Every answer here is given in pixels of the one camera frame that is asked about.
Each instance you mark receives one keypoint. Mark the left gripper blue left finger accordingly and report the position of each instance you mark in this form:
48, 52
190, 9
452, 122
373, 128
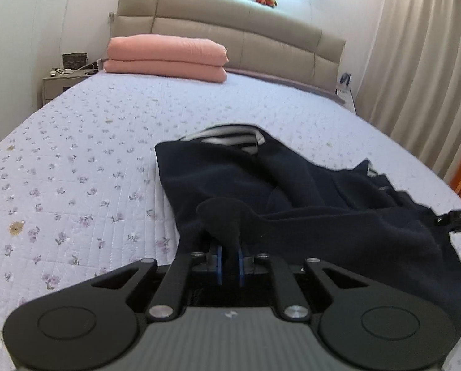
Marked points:
219, 265

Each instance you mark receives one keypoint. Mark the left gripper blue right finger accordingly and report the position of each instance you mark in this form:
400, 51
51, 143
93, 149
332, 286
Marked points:
245, 265

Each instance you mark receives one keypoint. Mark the black hoodie with white stripes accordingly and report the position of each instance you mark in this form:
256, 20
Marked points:
235, 186

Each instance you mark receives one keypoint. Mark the beige pleated curtain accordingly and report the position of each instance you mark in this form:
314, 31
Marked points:
411, 90

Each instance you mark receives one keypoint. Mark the floral quilted bed cover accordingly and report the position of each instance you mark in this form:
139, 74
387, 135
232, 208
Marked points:
79, 193

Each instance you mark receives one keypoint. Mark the white paper shopping bag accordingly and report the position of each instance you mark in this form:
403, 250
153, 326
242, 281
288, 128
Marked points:
343, 91

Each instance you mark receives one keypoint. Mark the folded pink blanket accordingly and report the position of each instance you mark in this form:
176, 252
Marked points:
169, 56

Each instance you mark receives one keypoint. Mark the beige padded headboard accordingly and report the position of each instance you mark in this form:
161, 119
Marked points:
257, 39

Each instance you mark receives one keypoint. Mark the beige nightstand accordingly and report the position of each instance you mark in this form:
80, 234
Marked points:
53, 86

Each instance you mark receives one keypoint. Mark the brown patterned pouch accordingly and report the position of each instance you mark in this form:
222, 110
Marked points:
74, 61

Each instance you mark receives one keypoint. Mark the white wardrobe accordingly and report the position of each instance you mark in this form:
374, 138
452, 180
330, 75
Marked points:
30, 38

